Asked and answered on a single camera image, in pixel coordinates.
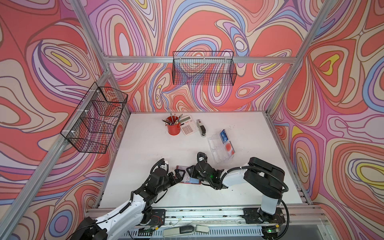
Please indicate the black wire basket back wall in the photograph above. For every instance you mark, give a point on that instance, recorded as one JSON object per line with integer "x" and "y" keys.
{"x": 208, "y": 68}

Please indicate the red credit card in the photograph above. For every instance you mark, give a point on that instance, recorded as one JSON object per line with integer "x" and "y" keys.
{"x": 229, "y": 149}

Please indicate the red leather card holder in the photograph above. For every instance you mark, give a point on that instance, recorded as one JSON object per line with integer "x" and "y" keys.
{"x": 187, "y": 179}

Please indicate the pens in cup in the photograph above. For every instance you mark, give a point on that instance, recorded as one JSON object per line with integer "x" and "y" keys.
{"x": 172, "y": 120}

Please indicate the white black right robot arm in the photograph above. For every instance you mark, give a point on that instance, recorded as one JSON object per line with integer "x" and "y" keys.
{"x": 266, "y": 178}

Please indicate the red pen cup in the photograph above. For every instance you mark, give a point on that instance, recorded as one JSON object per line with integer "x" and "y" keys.
{"x": 174, "y": 130}

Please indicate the blue credit card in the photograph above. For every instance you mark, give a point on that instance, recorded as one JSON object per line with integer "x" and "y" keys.
{"x": 224, "y": 136}

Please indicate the black silver stapler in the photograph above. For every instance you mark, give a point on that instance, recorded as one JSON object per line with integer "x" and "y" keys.
{"x": 202, "y": 128}

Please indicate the white calculator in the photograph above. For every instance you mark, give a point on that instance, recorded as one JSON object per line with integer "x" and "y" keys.
{"x": 188, "y": 125}

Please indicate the black wire basket wall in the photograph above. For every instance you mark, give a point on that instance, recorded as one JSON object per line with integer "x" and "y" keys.
{"x": 92, "y": 126}
{"x": 208, "y": 68}

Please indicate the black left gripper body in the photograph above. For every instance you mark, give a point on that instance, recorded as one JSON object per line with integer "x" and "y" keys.
{"x": 167, "y": 182}

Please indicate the clear plastic card tray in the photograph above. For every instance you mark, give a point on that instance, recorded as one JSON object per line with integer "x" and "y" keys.
{"x": 218, "y": 150}

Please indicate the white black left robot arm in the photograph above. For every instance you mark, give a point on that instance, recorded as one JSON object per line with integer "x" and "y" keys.
{"x": 137, "y": 209}

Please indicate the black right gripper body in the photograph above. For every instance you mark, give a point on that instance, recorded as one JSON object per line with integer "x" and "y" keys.
{"x": 199, "y": 175}

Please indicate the black wire basket left wall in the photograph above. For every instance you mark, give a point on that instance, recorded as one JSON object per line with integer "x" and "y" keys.
{"x": 92, "y": 126}

